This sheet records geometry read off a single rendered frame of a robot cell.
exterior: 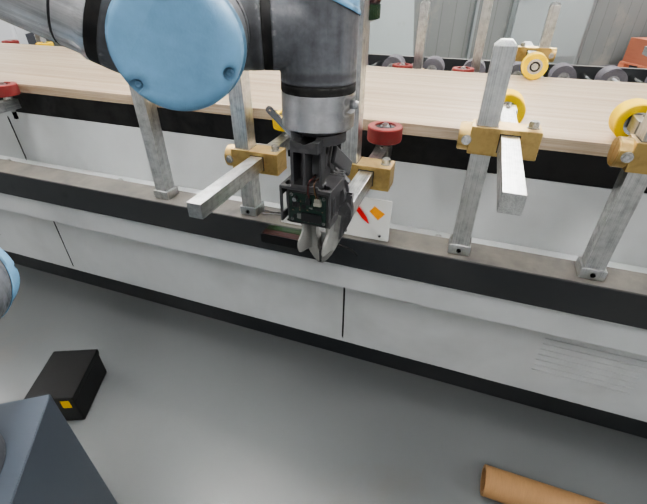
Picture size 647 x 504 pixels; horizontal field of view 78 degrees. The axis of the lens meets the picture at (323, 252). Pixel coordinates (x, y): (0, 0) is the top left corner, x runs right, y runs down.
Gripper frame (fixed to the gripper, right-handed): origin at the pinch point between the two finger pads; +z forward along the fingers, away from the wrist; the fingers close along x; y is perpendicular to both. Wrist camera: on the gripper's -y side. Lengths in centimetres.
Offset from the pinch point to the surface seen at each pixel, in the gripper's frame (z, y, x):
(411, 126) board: -8.1, -47.3, 4.9
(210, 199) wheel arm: -2.9, -4.8, -23.5
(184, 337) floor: 81, -40, -73
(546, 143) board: -7, -47, 34
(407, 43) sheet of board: 16, -503, -75
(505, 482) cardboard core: 74, -20, 45
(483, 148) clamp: -11.5, -25.6, 21.0
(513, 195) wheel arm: -13.2, -1.8, 24.9
